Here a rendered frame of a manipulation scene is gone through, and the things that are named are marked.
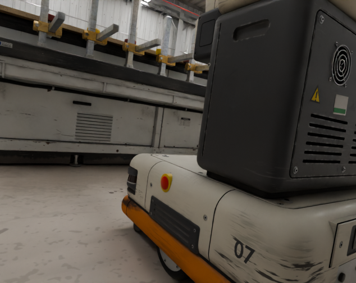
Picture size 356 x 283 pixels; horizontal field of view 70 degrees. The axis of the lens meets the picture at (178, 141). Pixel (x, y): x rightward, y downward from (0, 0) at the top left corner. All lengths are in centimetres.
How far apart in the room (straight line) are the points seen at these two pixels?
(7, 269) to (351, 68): 94
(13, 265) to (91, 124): 125
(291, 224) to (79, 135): 160
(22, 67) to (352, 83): 145
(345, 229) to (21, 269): 73
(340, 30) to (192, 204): 48
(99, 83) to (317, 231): 144
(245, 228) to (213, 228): 9
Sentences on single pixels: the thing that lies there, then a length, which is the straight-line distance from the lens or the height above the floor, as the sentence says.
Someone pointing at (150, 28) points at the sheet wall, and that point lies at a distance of 1022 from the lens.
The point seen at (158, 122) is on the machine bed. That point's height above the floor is 37.
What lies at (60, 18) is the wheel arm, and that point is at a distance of 136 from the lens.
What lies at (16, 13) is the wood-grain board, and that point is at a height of 88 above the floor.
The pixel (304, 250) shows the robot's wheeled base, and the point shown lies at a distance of 49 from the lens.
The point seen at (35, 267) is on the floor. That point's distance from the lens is 80.
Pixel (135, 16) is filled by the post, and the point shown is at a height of 103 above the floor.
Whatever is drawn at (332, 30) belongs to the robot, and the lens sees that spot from 62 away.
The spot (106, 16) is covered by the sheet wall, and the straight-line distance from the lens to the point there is 961.
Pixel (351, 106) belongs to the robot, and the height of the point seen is 50.
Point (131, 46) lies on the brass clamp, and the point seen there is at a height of 83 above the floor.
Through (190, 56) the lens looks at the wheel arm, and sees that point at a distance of 165.
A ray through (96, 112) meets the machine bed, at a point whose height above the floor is 39.
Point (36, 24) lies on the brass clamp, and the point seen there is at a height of 81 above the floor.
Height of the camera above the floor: 42
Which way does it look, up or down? 5 degrees down
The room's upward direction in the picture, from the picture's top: 7 degrees clockwise
